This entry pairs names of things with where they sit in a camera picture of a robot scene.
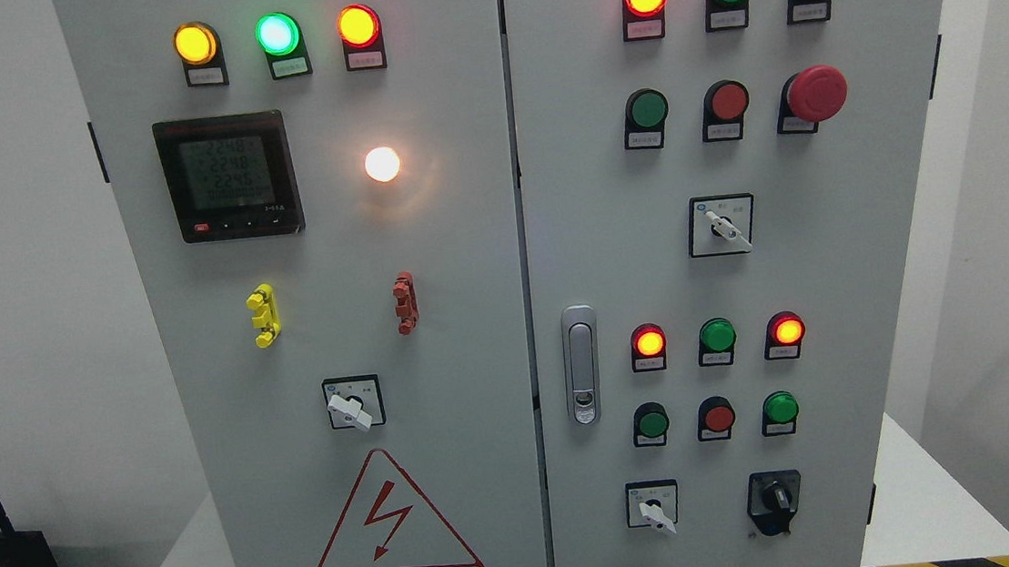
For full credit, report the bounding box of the white rotary light switch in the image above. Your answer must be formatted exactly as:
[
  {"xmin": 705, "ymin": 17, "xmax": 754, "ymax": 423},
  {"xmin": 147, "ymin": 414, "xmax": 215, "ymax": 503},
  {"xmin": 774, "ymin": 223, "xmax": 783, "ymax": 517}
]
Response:
[{"xmin": 321, "ymin": 374, "xmax": 387, "ymax": 432}]

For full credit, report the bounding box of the green lit indicator light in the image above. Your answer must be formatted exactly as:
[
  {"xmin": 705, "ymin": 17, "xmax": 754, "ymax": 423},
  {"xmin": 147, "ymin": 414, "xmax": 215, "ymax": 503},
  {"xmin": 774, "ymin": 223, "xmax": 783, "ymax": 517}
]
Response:
[{"xmin": 254, "ymin": 12, "xmax": 313, "ymax": 81}]

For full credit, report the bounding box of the yellow indicator light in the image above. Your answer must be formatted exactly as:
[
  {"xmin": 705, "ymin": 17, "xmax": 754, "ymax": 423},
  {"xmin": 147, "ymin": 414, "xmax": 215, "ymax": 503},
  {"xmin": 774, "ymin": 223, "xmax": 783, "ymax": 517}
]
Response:
[{"xmin": 173, "ymin": 21, "xmax": 229, "ymax": 89}]

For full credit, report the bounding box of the red terminal connector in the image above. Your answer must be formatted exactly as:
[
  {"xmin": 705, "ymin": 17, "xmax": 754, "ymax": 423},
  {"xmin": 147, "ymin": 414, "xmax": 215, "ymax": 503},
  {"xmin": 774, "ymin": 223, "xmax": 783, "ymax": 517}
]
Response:
[{"xmin": 393, "ymin": 271, "xmax": 419, "ymax": 336}]

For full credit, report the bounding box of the red lit indicator lower left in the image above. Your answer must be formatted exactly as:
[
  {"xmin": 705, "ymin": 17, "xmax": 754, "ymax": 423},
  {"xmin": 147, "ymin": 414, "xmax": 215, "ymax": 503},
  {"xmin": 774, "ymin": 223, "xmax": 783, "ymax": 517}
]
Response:
[{"xmin": 631, "ymin": 322, "xmax": 667, "ymax": 372}]

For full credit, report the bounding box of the clear round lamp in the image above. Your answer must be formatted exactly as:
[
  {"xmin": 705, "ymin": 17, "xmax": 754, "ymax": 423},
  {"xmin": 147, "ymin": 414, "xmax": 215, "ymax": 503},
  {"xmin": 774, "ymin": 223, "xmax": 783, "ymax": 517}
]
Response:
[{"xmin": 364, "ymin": 147, "xmax": 402, "ymax": 183}]

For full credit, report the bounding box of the green push button lower left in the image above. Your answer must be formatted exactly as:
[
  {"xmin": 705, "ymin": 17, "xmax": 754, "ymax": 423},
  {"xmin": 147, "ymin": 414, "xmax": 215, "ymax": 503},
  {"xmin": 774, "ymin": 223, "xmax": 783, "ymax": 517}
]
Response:
[{"xmin": 631, "ymin": 401, "xmax": 671, "ymax": 448}]

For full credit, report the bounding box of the green indicator lower middle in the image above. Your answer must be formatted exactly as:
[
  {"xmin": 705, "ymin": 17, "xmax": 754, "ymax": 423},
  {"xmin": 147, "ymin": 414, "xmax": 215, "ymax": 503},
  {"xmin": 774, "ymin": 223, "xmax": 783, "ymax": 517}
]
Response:
[{"xmin": 698, "ymin": 318, "xmax": 738, "ymax": 368}]

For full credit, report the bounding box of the grey left cabinet door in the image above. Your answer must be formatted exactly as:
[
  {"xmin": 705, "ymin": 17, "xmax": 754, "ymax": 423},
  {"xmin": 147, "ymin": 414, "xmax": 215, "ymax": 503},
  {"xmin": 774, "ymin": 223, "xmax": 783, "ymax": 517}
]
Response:
[{"xmin": 53, "ymin": 0, "xmax": 548, "ymax": 567}]

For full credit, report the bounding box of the grey cabinet door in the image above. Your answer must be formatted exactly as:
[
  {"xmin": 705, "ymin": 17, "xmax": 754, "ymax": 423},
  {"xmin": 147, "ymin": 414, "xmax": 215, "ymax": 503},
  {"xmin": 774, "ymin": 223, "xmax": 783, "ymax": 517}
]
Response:
[
  {"xmin": 503, "ymin": 0, "xmax": 942, "ymax": 567},
  {"xmin": 53, "ymin": 0, "xmax": 548, "ymax": 567}
]

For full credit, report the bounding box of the green push button second row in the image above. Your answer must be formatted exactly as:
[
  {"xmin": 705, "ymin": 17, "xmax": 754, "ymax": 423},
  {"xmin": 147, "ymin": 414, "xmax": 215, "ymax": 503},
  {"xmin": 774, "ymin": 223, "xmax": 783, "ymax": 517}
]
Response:
[{"xmin": 624, "ymin": 88, "xmax": 669, "ymax": 149}]

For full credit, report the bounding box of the yellow terminal connector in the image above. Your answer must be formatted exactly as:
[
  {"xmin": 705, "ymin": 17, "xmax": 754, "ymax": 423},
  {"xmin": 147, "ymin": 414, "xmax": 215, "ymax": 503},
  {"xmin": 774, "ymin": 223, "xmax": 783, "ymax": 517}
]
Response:
[{"xmin": 246, "ymin": 282, "xmax": 281, "ymax": 348}]

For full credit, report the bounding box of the red push button lower middle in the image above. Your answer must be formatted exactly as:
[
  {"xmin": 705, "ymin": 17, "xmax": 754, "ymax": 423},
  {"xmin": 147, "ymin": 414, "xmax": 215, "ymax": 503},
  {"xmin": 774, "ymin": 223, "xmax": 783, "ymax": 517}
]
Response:
[{"xmin": 696, "ymin": 395, "xmax": 737, "ymax": 442}]

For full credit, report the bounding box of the grey right cabinet door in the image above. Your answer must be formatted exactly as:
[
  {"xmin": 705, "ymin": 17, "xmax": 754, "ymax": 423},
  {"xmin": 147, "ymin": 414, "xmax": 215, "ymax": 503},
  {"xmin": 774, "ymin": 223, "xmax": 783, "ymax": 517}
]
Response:
[{"xmin": 503, "ymin": 0, "xmax": 942, "ymax": 567}]

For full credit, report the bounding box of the red lit indicator lower right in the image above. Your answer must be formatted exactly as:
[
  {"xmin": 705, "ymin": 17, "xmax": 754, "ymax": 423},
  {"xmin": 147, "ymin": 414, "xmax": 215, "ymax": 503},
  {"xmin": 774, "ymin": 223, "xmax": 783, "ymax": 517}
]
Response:
[{"xmin": 762, "ymin": 309, "xmax": 806, "ymax": 360}]

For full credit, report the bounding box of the red electric warning sticker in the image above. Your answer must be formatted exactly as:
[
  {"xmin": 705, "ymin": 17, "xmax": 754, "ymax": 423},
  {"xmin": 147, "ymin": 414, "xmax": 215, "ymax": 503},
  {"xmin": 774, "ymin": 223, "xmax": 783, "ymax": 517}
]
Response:
[{"xmin": 318, "ymin": 448, "xmax": 485, "ymax": 567}]

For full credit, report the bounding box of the red push button second row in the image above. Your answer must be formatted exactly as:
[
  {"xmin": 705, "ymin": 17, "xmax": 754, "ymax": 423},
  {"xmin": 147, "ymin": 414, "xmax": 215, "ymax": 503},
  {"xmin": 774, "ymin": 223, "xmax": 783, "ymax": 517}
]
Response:
[{"xmin": 701, "ymin": 79, "xmax": 749, "ymax": 143}]

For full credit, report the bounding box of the black digital power meter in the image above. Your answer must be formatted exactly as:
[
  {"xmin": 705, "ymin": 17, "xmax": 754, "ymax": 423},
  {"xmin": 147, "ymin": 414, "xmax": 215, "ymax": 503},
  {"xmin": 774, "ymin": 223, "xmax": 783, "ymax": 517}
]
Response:
[{"xmin": 152, "ymin": 110, "xmax": 306, "ymax": 244}]

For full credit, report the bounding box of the red lit indicator light left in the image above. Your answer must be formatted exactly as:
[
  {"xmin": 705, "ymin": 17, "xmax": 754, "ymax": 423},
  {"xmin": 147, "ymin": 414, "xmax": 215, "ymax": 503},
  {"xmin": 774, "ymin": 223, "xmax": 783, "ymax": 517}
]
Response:
[{"xmin": 337, "ymin": 2, "xmax": 387, "ymax": 71}]

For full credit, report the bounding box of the green push button lower right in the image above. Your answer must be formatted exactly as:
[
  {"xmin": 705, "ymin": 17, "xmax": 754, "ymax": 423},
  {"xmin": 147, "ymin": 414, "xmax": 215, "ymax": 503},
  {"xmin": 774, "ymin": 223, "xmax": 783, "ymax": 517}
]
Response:
[{"xmin": 762, "ymin": 390, "xmax": 800, "ymax": 437}]

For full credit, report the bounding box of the red lit indicator top right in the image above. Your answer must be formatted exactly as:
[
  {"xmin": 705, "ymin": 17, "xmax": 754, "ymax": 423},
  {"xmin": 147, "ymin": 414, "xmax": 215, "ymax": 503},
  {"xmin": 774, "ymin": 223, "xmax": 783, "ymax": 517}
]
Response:
[{"xmin": 621, "ymin": 0, "xmax": 667, "ymax": 43}]

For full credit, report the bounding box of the red emergency stop button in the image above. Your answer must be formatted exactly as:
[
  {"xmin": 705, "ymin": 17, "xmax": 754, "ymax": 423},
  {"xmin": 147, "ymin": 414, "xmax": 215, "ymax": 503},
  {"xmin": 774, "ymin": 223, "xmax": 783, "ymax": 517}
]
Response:
[{"xmin": 777, "ymin": 64, "xmax": 849, "ymax": 135}]

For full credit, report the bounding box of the white cabinet platform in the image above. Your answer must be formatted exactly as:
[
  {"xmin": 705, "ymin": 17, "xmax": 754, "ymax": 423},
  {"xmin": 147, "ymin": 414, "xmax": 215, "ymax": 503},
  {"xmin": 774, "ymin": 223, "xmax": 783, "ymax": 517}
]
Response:
[{"xmin": 161, "ymin": 418, "xmax": 1009, "ymax": 567}]

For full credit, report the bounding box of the silver door lock handle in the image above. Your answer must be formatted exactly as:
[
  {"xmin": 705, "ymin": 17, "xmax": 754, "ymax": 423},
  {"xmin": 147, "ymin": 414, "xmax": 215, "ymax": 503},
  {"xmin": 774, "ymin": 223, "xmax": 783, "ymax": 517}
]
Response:
[{"xmin": 560, "ymin": 303, "xmax": 600, "ymax": 424}]

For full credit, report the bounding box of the white rotary switch upper right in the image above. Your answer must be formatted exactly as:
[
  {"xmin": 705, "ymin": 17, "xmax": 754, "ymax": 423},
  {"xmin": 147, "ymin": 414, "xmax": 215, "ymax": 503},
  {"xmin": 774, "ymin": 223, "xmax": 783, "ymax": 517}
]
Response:
[{"xmin": 688, "ymin": 193, "xmax": 755, "ymax": 258}]

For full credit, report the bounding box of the white rotary switch bottom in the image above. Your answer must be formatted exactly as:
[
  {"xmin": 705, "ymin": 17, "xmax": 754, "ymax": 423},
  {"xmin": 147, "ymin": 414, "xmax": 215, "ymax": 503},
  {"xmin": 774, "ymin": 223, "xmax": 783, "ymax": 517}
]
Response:
[{"xmin": 623, "ymin": 479, "xmax": 680, "ymax": 535}]

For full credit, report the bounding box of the black rotary switch bottom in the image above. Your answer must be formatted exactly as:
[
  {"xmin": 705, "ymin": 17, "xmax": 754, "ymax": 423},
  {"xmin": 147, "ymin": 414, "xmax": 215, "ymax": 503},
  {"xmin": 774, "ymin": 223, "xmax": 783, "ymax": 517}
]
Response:
[{"xmin": 746, "ymin": 469, "xmax": 802, "ymax": 537}]

